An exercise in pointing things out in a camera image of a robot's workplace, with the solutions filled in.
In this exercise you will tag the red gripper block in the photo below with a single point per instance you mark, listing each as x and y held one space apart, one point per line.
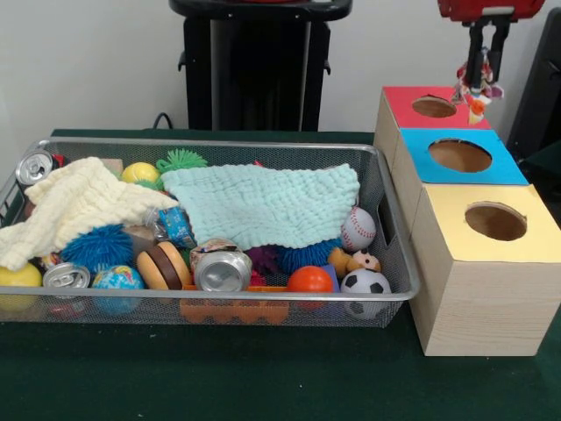
456 9

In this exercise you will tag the colourful paper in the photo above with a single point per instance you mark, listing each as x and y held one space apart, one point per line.
477 103

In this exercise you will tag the light blue muslin cloth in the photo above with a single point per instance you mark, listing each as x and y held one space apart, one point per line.
263 206

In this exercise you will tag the shallow metal mesh bin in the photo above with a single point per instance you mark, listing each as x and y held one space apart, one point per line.
280 151

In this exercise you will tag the wooden box with three holes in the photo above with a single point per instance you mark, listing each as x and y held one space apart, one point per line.
482 298

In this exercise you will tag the dark green tablecloth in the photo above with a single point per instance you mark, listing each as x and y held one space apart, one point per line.
263 377
545 175

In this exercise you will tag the white baseball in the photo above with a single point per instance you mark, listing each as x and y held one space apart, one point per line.
358 228

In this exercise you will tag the black and white soccer ball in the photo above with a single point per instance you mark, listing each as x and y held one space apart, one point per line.
366 284

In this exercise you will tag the blue fuzzy toy with eyes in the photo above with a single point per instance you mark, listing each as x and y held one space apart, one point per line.
302 259

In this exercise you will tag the orange ball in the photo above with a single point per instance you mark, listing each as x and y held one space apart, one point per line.
310 280

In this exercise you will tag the crushed silver can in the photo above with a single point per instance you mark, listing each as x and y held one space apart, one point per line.
221 269

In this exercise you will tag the toy hamburger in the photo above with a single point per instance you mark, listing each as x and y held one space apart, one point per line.
162 267

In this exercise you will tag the globe print ball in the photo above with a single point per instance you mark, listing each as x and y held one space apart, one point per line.
117 278

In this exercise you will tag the dark blue spiky ball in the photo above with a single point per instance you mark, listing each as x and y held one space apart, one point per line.
98 247

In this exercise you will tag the cream muslin cloth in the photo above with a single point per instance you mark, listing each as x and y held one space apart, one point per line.
66 201

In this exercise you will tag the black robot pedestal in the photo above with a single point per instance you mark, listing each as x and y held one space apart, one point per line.
245 66

